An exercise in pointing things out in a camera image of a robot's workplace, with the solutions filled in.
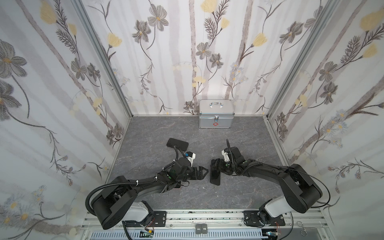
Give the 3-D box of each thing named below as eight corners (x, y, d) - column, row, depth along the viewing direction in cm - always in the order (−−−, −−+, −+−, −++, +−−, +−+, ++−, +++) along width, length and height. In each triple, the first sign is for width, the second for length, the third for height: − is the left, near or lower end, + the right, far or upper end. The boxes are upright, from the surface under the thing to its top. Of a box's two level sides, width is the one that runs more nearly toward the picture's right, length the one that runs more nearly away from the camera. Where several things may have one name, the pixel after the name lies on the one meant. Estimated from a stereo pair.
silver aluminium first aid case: (199, 129, 115) (200, 114, 102) (198, 111, 127) (199, 96, 115) (231, 129, 115) (236, 114, 102) (228, 112, 127) (231, 97, 115)
